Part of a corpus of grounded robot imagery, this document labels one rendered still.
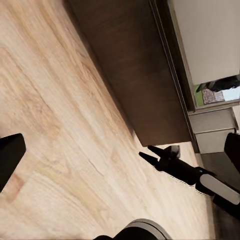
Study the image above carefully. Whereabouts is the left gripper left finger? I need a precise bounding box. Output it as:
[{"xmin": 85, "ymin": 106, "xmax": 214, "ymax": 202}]
[{"xmin": 0, "ymin": 133, "xmax": 26, "ymax": 193}]

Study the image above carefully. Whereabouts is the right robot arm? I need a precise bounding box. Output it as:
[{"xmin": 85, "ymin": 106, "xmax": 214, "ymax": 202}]
[{"xmin": 139, "ymin": 145, "xmax": 240, "ymax": 222}]

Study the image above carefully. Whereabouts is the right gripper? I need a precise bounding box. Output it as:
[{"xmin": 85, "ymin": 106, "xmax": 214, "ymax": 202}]
[{"xmin": 139, "ymin": 145, "xmax": 191, "ymax": 181}]

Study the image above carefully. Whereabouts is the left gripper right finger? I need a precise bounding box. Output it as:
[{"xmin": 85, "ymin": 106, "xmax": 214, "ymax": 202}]
[{"xmin": 224, "ymin": 132, "xmax": 240, "ymax": 173}]

